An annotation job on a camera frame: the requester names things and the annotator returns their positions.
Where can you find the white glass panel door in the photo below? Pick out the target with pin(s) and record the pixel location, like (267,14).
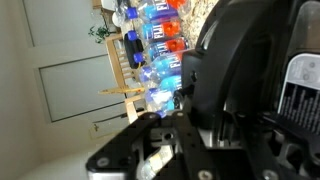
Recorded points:
(73,83)

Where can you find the green plant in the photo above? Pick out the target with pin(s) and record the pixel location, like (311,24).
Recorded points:
(99,33)

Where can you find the Fiji water bottle blue cap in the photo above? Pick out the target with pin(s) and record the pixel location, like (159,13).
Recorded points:
(156,30)
(163,48)
(163,66)
(156,11)

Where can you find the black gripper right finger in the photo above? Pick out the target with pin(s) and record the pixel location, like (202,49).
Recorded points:
(286,156)

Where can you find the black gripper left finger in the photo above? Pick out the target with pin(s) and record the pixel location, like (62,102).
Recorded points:
(123,150)

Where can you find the black bag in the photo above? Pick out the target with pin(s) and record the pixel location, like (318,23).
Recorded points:
(133,50)

